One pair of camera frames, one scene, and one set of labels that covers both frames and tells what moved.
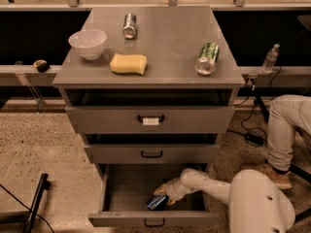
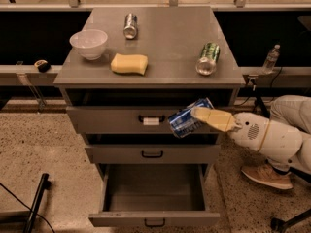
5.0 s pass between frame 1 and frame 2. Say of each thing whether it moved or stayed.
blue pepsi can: moved
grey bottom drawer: stayed
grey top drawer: stayed
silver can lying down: stayed
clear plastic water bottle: stayed
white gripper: moved
